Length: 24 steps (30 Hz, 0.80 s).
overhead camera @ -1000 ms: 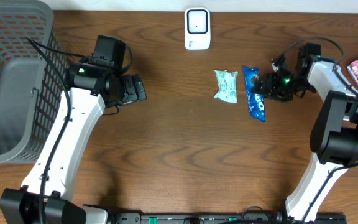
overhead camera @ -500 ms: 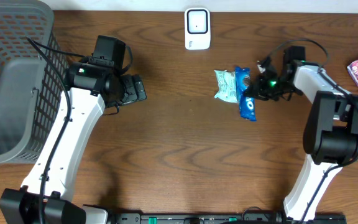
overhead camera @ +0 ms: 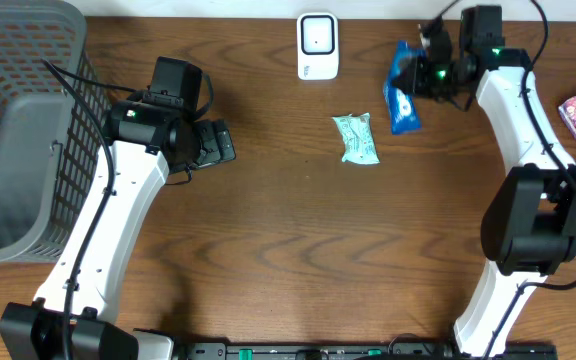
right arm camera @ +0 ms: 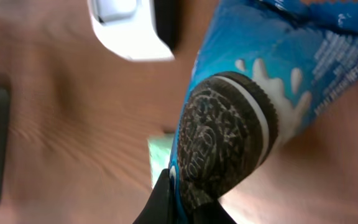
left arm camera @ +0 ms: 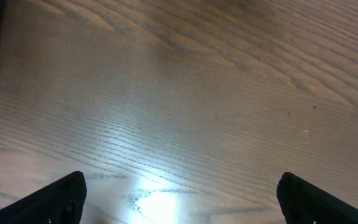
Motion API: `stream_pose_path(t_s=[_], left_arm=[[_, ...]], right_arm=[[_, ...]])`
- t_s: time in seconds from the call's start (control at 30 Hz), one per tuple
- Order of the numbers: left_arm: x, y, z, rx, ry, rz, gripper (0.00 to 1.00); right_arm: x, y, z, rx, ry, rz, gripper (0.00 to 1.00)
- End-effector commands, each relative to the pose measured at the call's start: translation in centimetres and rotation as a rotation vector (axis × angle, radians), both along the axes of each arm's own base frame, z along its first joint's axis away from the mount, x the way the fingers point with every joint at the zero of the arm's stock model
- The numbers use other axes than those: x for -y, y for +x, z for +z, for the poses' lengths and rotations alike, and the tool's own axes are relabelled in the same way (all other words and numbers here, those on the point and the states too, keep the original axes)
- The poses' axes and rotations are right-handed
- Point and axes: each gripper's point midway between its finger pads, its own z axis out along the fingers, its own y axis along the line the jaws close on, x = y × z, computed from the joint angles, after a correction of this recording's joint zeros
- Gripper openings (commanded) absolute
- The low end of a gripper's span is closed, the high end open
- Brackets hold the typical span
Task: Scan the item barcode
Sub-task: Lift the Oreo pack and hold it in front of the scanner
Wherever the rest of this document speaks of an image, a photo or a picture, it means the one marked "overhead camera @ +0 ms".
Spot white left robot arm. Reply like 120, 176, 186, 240
0, 100, 236, 359

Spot blue Oreo cookie packet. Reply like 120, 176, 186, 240
383, 40, 425, 135

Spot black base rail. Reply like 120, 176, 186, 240
182, 341, 559, 360

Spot grey plastic mesh basket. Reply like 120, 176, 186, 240
0, 1, 110, 263

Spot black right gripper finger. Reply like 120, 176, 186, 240
394, 55, 421, 80
391, 74, 416, 96

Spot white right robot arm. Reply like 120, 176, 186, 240
393, 5, 576, 359

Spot mint green snack packet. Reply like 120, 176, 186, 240
333, 113, 380, 165

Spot white barcode scanner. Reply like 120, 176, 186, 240
296, 12, 340, 81

